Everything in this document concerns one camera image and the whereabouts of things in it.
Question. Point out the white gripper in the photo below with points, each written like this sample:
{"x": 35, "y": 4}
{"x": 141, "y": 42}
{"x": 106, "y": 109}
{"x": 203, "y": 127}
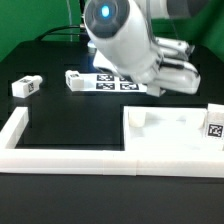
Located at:
{"x": 175, "y": 73}

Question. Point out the white square tabletop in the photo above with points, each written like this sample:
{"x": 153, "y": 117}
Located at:
{"x": 163, "y": 128}

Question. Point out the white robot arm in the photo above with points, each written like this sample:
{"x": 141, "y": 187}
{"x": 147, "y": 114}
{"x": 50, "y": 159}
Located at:
{"x": 126, "y": 47}

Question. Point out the white marker sheet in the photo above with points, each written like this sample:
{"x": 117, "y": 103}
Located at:
{"x": 109, "y": 83}

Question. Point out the white U-shaped fence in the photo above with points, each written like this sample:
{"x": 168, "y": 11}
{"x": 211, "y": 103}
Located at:
{"x": 190, "y": 163}

